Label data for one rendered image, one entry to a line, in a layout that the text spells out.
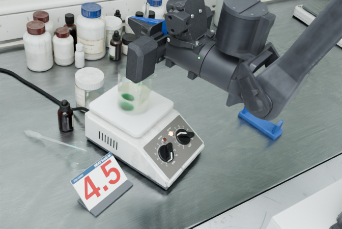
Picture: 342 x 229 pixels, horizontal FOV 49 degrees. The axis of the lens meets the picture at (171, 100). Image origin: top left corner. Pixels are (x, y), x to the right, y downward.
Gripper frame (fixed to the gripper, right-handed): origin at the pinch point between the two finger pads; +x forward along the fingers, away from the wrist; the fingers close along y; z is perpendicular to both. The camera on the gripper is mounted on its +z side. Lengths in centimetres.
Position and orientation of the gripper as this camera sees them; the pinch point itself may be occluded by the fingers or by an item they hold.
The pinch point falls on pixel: (145, 28)
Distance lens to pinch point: 60.7
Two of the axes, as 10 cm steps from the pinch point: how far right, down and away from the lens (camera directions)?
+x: -8.0, -4.7, 3.9
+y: -5.9, 4.6, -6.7
